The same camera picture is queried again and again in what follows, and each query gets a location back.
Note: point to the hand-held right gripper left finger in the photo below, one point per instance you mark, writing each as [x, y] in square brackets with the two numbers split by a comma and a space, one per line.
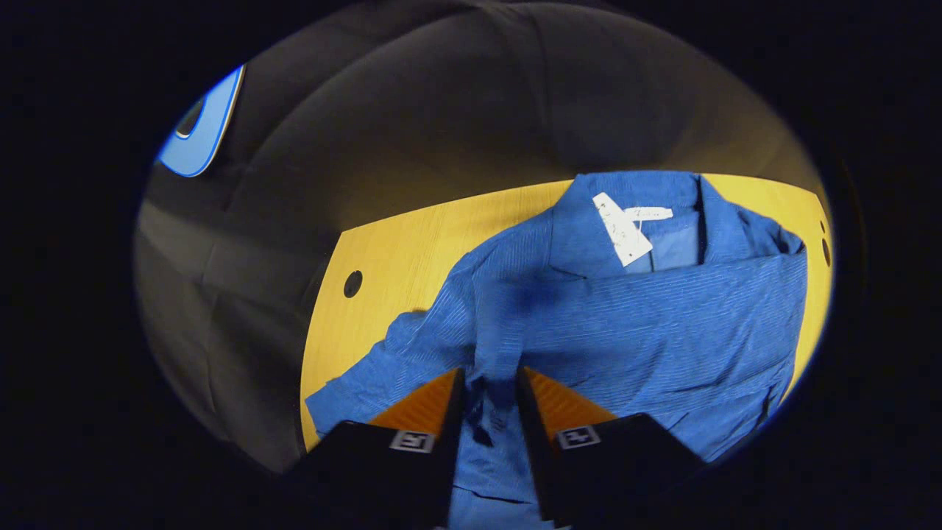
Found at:
[450, 442]

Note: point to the black backdrop cloth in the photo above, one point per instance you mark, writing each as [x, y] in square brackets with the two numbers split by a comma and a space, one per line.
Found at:
[441, 118]

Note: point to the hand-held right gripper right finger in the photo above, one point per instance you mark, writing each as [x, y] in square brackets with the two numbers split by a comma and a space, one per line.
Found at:
[531, 442]

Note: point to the blue button-up shirt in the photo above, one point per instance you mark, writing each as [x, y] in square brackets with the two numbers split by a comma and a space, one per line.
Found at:
[647, 331]

